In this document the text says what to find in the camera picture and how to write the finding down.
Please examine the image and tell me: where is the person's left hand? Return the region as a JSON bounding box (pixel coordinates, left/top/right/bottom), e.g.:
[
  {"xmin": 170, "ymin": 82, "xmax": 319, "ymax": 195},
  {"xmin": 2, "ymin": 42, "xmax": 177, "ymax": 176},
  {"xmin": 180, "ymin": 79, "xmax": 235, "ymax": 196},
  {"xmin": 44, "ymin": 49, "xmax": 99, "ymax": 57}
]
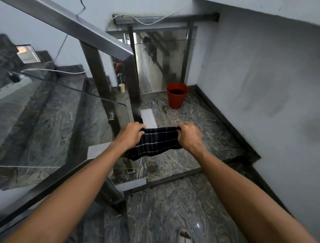
[{"xmin": 115, "ymin": 121, "xmax": 146, "ymax": 152}]

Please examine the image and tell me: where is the person's right hand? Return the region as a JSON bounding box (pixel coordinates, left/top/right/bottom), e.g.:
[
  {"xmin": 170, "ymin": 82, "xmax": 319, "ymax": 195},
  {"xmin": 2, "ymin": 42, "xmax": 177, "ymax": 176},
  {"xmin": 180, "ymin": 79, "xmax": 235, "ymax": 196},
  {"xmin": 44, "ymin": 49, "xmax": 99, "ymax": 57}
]
[{"xmin": 177, "ymin": 121, "xmax": 205, "ymax": 156}]

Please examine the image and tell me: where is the dark plaid cloth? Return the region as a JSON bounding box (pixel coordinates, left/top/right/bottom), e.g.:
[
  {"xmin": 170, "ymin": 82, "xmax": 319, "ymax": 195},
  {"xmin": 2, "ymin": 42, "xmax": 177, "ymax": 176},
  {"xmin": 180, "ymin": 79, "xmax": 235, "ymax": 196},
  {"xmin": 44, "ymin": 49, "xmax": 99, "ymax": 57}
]
[{"xmin": 124, "ymin": 126, "xmax": 184, "ymax": 162}]

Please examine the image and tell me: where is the steel stair handrail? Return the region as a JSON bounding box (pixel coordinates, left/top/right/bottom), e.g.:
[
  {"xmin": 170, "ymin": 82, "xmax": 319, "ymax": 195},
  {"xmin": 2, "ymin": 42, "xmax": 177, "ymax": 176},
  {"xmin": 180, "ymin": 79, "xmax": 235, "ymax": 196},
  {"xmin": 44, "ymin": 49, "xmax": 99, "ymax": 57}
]
[{"xmin": 0, "ymin": 0, "xmax": 158, "ymax": 227}]

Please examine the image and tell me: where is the person's right forearm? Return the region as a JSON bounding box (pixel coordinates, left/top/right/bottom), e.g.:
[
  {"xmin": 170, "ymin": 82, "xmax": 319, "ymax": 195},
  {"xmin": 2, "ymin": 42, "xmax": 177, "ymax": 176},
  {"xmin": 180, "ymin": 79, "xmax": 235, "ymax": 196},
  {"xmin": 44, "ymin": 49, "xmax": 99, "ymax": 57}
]
[{"xmin": 191, "ymin": 146, "xmax": 318, "ymax": 243}]

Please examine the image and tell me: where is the person's left forearm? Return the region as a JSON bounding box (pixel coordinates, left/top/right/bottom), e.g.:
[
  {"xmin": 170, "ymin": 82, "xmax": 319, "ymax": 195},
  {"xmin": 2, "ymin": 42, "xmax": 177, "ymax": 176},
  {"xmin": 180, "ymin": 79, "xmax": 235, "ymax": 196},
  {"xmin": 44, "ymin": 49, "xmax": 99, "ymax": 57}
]
[{"xmin": 2, "ymin": 141, "xmax": 126, "ymax": 243}]

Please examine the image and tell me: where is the person's white right shoe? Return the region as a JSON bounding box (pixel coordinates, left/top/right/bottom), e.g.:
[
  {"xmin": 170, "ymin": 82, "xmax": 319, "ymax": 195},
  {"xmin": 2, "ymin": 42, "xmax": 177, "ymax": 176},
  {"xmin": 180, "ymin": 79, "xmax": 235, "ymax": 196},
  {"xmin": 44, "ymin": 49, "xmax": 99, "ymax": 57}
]
[{"xmin": 178, "ymin": 228, "xmax": 192, "ymax": 243}]

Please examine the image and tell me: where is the red bucket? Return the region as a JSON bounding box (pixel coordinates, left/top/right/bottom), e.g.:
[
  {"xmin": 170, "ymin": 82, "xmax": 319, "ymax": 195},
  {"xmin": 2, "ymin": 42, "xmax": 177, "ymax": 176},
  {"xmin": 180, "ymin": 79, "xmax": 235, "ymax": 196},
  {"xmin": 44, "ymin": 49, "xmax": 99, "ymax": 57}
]
[{"xmin": 166, "ymin": 82, "xmax": 189, "ymax": 110}]

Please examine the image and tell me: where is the black motorbike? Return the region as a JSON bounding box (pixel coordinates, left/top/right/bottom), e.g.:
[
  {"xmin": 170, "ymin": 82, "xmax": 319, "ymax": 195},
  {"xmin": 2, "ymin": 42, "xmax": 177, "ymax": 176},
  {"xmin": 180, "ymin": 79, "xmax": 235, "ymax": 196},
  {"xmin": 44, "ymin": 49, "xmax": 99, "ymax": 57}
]
[{"xmin": 112, "ymin": 57, "xmax": 125, "ymax": 85}]

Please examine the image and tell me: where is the stainless steel door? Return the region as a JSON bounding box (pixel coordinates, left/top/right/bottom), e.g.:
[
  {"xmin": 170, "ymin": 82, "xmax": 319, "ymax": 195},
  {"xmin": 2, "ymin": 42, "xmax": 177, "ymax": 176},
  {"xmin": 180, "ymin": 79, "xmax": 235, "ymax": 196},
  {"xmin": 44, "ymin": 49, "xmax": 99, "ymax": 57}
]
[{"xmin": 132, "ymin": 26, "xmax": 191, "ymax": 95}]

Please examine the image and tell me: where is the glass railing panel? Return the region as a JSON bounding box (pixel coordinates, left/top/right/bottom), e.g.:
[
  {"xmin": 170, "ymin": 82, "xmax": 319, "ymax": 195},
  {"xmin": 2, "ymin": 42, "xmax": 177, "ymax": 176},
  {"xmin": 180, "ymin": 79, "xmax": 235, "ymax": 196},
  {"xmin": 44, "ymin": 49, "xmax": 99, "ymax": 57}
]
[{"xmin": 0, "ymin": 68, "xmax": 148, "ymax": 186}]

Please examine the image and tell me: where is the grey door closer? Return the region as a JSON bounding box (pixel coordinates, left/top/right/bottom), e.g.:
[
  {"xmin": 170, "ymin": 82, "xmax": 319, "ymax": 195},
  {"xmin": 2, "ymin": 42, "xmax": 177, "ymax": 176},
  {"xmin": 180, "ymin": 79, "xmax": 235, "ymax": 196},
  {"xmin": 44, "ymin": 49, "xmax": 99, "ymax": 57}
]
[{"xmin": 112, "ymin": 14, "xmax": 136, "ymax": 25}]

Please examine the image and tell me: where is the black charger plug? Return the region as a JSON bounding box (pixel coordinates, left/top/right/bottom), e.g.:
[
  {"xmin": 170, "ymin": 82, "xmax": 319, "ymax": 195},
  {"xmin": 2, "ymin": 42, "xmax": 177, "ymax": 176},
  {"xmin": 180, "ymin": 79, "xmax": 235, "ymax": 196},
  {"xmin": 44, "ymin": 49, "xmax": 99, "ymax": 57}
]
[{"xmin": 8, "ymin": 71, "xmax": 22, "ymax": 83}]

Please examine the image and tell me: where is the white card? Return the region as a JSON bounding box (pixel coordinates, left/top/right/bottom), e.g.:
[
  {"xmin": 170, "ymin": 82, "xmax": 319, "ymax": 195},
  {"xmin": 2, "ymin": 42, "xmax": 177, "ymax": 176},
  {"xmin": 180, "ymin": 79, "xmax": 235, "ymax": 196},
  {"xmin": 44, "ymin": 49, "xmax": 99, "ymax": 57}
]
[{"xmin": 16, "ymin": 44, "xmax": 42, "ymax": 65}]

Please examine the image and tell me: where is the steel railing post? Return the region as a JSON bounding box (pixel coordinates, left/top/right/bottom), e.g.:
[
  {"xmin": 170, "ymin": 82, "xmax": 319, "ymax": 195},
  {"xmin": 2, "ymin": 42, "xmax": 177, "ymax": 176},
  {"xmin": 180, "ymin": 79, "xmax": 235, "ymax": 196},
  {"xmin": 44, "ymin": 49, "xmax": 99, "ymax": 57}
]
[{"xmin": 79, "ymin": 41, "xmax": 121, "ymax": 138}]

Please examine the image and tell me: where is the white cable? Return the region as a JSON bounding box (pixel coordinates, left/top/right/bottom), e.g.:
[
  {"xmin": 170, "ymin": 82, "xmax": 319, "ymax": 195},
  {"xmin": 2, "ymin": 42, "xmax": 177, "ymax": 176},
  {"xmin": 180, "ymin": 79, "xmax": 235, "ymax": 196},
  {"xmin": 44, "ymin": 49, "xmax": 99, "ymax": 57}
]
[
  {"xmin": 112, "ymin": 0, "xmax": 191, "ymax": 26},
  {"xmin": 21, "ymin": 67, "xmax": 88, "ymax": 75}
]

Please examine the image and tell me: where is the grey cable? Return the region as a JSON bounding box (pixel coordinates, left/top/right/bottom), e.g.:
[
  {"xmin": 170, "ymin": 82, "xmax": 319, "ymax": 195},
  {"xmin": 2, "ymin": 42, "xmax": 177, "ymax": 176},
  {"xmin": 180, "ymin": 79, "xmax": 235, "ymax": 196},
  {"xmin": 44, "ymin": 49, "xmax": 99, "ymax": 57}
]
[{"xmin": 53, "ymin": 0, "xmax": 87, "ymax": 66}]

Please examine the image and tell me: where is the dark metal door frame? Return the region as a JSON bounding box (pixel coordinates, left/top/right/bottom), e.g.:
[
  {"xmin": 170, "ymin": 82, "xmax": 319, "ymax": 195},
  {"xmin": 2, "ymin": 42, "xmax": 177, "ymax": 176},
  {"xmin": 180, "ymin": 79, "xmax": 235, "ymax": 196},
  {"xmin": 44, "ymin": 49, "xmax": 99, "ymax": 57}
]
[{"xmin": 106, "ymin": 12, "xmax": 221, "ymax": 95}]

